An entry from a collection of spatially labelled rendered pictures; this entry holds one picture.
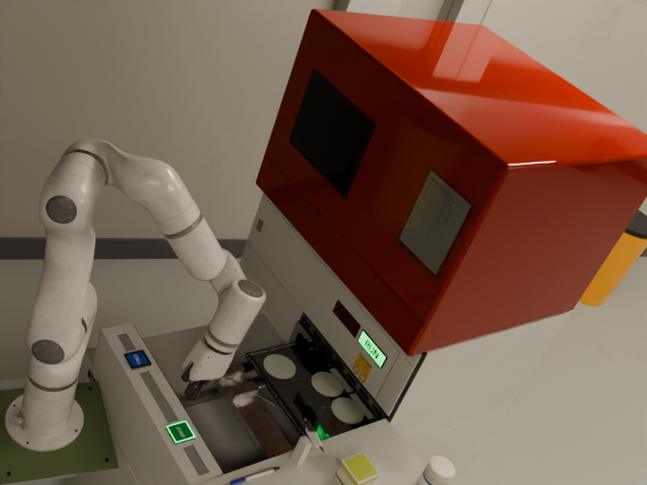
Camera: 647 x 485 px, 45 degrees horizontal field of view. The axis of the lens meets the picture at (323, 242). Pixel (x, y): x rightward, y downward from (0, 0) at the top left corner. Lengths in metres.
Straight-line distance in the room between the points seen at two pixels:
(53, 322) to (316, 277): 0.90
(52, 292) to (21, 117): 1.85
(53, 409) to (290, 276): 0.87
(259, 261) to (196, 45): 1.23
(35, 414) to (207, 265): 0.65
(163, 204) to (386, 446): 0.98
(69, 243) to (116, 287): 2.21
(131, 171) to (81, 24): 1.86
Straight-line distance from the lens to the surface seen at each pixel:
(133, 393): 2.10
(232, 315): 1.72
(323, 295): 2.36
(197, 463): 1.97
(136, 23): 3.40
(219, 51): 3.55
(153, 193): 1.55
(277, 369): 2.34
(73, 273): 1.72
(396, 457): 2.17
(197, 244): 1.61
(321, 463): 2.06
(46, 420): 2.06
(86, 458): 2.10
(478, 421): 2.75
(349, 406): 2.33
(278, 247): 2.51
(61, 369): 1.93
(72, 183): 1.55
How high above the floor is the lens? 2.47
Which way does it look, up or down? 32 degrees down
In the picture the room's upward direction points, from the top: 22 degrees clockwise
